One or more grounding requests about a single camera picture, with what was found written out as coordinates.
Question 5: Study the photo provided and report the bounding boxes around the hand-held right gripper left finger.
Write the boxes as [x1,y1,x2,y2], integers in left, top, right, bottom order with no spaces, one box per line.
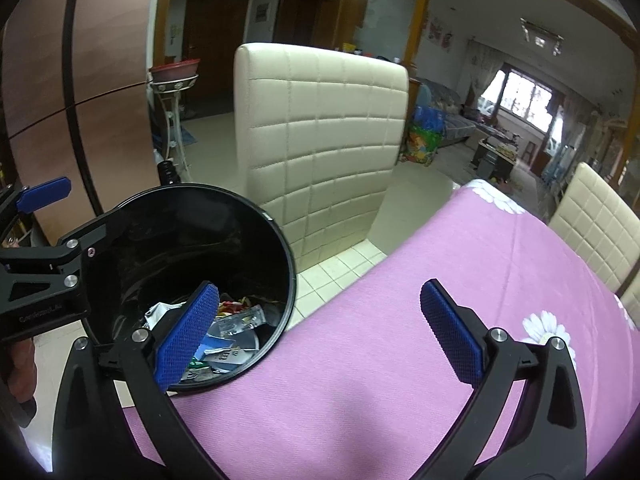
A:
[52,280,236,480]

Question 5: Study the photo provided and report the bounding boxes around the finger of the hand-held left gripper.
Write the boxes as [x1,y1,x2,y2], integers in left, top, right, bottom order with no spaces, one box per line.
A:
[0,209,121,277]
[0,176,72,248]

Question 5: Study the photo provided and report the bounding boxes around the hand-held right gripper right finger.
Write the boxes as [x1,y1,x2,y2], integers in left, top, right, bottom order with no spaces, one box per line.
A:
[420,279,588,480]

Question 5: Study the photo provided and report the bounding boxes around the black round waste bin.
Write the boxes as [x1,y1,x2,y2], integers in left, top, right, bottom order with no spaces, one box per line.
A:
[75,184,298,396]

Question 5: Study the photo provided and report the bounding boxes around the person's left hand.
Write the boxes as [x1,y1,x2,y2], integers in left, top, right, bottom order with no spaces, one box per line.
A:
[7,337,40,406]

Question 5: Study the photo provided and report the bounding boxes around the white metal stand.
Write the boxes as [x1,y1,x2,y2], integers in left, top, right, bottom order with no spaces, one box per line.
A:
[150,74,200,183]

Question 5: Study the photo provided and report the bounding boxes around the brown refrigerator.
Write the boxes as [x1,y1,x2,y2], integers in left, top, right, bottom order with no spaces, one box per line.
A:
[0,0,168,241]

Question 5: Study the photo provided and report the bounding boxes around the dark coffee table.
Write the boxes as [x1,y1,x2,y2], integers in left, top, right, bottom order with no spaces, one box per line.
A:
[472,137,516,183]

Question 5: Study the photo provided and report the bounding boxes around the red basin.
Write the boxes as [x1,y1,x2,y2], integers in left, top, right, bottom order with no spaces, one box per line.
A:
[148,58,201,83]

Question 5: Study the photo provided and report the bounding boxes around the cream quilted chair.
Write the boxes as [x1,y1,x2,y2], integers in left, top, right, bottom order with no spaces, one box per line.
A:
[548,161,640,293]
[233,42,411,271]
[617,270,640,331]

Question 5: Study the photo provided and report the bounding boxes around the colourful printed bag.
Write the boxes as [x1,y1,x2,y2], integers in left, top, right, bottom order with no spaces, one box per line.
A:
[404,107,446,166]

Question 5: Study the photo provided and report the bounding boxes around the grey sofa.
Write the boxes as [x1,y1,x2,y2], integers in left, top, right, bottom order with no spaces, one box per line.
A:
[417,77,493,148]

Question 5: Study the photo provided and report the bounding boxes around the dark wooden door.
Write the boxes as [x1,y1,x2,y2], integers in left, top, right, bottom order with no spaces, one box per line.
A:
[182,0,251,106]

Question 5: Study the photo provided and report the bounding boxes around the barred window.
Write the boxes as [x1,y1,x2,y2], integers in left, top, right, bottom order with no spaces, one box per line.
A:
[495,62,556,126]

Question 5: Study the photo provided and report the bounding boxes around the patterned curtain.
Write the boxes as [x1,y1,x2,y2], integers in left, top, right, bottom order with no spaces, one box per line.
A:
[467,40,501,111]

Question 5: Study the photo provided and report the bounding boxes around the ceiling lamp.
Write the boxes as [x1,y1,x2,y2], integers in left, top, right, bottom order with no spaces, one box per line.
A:
[520,17,565,56]

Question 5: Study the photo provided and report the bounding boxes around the red wall pictures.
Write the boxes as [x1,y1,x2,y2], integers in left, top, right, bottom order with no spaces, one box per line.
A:
[427,17,453,48]

